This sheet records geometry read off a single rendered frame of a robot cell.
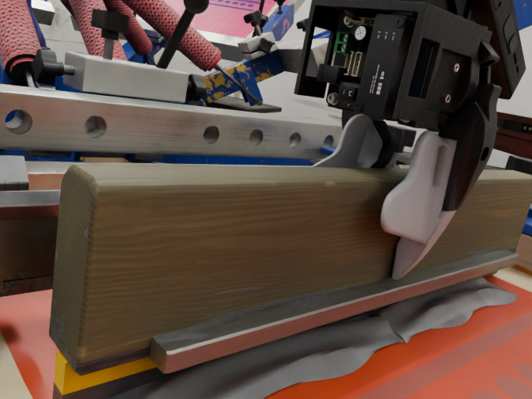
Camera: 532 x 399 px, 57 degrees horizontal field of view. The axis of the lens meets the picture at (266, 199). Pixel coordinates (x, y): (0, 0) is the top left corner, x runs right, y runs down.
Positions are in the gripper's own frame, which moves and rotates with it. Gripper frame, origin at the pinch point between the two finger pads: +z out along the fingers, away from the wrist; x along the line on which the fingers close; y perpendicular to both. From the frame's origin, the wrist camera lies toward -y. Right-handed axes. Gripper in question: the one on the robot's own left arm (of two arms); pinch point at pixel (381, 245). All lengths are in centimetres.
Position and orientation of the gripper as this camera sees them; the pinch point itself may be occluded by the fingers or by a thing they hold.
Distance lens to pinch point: 33.4
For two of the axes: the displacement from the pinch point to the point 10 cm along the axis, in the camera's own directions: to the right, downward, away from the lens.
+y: -7.4, 0.5, -6.7
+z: -1.8, 9.5, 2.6
